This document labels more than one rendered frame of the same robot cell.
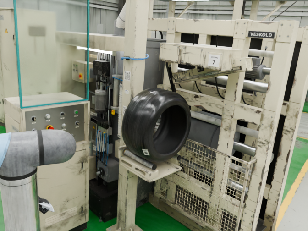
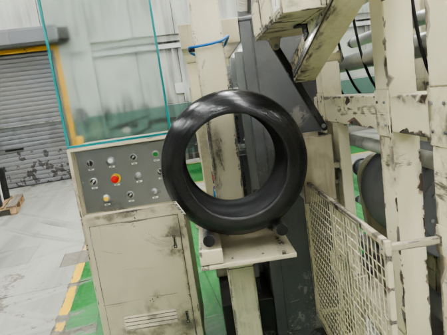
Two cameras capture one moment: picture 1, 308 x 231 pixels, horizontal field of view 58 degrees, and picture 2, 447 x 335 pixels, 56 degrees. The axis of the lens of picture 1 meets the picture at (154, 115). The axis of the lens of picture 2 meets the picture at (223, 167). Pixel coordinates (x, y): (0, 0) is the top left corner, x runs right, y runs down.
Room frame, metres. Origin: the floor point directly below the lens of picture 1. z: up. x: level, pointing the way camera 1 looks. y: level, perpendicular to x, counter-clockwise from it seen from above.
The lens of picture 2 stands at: (0.84, -1.15, 1.43)
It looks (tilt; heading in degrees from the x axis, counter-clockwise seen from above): 9 degrees down; 43
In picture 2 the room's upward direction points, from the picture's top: 8 degrees counter-clockwise
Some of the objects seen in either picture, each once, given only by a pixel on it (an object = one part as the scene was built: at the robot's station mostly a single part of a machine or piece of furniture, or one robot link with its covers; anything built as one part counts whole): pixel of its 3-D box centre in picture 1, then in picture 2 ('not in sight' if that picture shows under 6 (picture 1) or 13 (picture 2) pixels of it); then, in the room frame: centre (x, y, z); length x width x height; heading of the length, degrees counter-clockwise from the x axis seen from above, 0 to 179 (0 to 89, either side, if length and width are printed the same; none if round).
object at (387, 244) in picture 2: (195, 180); (342, 290); (2.18, -0.40, 0.65); 0.90 x 0.02 x 0.70; 46
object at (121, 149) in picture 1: (137, 147); not in sight; (2.22, 0.12, 0.90); 0.40 x 0.03 x 0.10; 136
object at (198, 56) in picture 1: (197, 55); (296, 5); (2.22, -0.30, 1.71); 0.61 x 0.25 x 0.15; 46
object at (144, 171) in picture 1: (138, 166); (209, 242); (2.00, 0.09, 0.83); 0.36 x 0.09 x 0.06; 46
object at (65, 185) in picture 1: (49, 169); (144, 244); (2.21, 0.88, 0.63); 0.56 x 0.41 x 1.27; 136
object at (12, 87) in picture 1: (13, 67); not in sight; (5.13, 2.64, 1.05); 1.61 x 0.73 x 2.10; 54
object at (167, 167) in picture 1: (151, 166); (244, 245); (2.10, -0.01, 0.80); 0.37 x 0.36 x 0.02; 136
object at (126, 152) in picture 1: (139, 159); (207, 227); (2.00, 0.09, 0.90); 0.35 x 0.05 x 0.05; 46
